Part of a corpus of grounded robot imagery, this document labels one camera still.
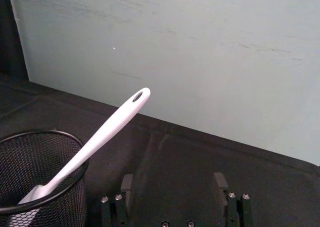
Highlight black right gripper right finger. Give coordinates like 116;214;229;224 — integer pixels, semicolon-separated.
212;172;254;227

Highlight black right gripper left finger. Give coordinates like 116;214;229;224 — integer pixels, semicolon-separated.
100;173;134;227

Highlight white plastic spatula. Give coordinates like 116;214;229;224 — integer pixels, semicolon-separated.
8;87;151;227

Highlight black table cloth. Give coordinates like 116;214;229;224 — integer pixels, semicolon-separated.
0;0;320;227

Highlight black wire mesh cup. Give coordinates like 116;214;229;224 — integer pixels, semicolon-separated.
0;128;90;227

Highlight pale wall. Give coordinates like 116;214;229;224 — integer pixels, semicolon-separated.
6;0;320;167

